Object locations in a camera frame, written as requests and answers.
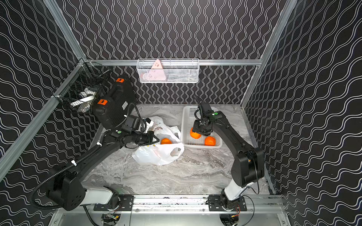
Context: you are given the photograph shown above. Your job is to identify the pink triangle item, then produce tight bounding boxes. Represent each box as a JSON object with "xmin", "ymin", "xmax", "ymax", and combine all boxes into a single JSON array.
[{"xmin": 148, "ymin": 59, "xmax": 166, "ymax": 81}]

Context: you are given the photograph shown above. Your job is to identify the orange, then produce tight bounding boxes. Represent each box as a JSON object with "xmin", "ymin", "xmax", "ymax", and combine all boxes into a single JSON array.
[
  {"xmin": 189, "ymin": 128, "xmax": 202, "ymax": 139},
  {"xmin": 160, "ymin": 138, "xmax": 173, "ymax": 145},
  {"xmin": 204, "ymin": 136, "xmax": 216, "ymax": 147}
]

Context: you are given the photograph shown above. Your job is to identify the black tool case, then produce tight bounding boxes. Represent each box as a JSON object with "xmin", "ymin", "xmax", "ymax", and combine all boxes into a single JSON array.
[{"xmin": 92, "ymin": 76, "xmax": 137, "ymax": 130}]

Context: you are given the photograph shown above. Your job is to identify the white rolls in wire basket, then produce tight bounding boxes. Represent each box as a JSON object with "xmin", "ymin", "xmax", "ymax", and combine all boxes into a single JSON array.
[{"xmin": 70, "ymin": 88, "xmax": 97, "ymax": 113}]

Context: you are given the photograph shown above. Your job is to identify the black wire wall basket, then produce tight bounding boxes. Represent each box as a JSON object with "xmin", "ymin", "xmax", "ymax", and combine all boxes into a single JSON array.
[{"xmin": 53, "ymin": 61, "xmax": 111, "ymax": 114}]

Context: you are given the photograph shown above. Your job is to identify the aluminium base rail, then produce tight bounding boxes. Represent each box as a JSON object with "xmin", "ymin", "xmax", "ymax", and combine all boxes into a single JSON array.
[{"xmin": 91, "ymin": 195, "xmax": 284, "ymax": 214}]

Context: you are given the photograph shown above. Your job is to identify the clear wall shelf basket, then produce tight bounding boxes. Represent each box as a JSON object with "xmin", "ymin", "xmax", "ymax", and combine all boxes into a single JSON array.
[{"xmin": 136, "ymin": 58, "xmax": 200, "ymax": 83}]

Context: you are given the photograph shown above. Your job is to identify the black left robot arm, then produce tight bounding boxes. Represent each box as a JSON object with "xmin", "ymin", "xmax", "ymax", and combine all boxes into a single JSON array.
[{"xmin": 30, "ymin": 115, "xmax": 159, "ymax": 211}]

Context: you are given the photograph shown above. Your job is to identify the white perforated plastic basket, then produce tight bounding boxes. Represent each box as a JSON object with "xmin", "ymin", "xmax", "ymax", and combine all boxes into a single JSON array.
[{"xmin": 180, "ymin": 105, "xmax": 222, "ymax": 149}]

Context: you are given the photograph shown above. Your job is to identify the white printed plastic bag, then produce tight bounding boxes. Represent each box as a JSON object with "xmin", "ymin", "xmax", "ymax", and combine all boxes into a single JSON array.
[{"xmin": 132, "ymin": 116, "xmax": 185, "ymax": 166}]

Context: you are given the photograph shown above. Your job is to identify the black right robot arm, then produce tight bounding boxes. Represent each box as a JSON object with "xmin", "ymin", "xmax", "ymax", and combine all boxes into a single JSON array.
[{"xmin": 192, "ymin": 103, "xmax": 265, "ymax": 202}]

